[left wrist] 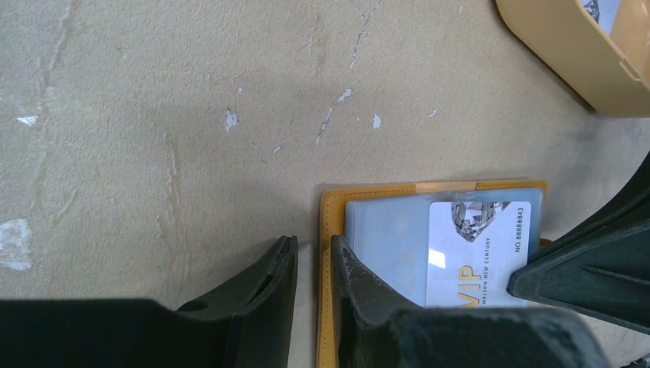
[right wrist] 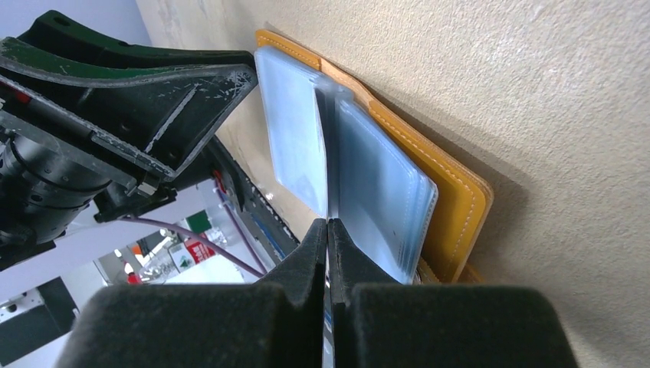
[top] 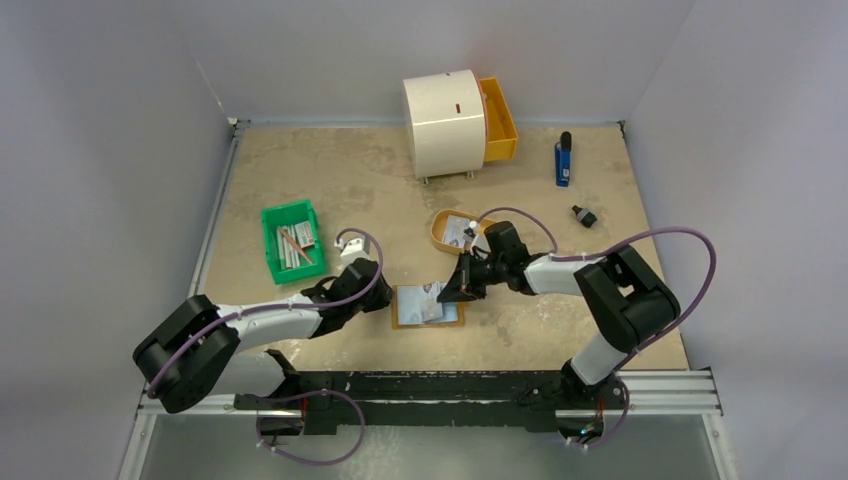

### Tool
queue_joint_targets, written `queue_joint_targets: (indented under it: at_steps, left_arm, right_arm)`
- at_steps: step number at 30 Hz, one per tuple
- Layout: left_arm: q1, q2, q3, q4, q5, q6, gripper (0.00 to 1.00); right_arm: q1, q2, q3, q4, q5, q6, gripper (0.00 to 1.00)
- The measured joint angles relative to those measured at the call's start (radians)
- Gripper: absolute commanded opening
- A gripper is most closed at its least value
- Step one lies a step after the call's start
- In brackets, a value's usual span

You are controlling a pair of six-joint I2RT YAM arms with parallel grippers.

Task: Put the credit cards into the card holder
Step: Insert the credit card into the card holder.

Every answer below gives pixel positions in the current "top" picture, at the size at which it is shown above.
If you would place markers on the cream round drawer cabinet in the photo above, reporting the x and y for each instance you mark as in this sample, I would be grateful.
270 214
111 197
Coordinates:
446 124

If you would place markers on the brown pencil in bin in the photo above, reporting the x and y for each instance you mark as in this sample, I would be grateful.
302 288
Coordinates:
294 244

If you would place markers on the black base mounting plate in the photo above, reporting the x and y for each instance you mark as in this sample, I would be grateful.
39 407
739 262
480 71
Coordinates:
327 399

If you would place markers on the yellow open drawer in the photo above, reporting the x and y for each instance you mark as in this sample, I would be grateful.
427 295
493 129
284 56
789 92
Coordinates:
501 133

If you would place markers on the yellow leather card holder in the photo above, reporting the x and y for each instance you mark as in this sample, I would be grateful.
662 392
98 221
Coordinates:
416 306

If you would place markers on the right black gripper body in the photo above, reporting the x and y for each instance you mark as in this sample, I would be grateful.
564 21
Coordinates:
468 273

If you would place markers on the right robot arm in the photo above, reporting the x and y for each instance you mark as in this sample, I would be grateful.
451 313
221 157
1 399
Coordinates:
627 300

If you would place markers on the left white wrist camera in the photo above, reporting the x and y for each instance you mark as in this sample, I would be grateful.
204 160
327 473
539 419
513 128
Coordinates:
354 249

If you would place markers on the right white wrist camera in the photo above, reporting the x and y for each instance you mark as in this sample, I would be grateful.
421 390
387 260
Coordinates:
473 238

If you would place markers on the aluminium frame rail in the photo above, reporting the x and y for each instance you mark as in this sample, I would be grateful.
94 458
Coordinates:
651 392

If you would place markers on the grey tubes in bin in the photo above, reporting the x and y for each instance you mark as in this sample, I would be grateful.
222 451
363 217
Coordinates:
292 259

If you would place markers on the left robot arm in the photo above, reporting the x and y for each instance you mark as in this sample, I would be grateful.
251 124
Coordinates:
185 356

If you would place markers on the yellow oval plastic tray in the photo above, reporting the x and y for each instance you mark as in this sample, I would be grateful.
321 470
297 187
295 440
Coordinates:
438 224

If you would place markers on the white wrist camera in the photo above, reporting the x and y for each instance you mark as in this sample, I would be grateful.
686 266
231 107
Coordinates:
473 238
354 249

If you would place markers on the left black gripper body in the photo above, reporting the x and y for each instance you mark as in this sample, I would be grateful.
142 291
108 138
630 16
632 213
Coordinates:
376 300

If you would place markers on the small black knob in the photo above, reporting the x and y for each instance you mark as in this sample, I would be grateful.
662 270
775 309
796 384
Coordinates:
584 216

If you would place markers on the white credit card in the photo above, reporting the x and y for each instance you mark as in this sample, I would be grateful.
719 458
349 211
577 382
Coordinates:
430 307

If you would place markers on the small card box in bin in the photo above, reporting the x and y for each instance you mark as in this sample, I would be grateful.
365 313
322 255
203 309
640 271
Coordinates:
304 234

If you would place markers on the green plastic bin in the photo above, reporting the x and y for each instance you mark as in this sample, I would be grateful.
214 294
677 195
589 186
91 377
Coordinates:
285 215

